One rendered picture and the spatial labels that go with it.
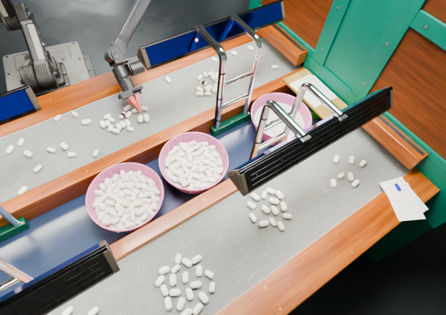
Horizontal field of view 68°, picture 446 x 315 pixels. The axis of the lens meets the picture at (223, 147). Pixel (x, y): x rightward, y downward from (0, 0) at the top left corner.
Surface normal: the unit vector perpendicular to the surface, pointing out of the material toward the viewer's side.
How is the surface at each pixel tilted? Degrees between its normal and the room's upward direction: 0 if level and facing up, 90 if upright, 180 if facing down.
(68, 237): 0
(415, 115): 90
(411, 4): 90
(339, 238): 0
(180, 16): 0
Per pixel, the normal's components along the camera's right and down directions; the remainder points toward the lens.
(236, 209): 0.07, -0.57
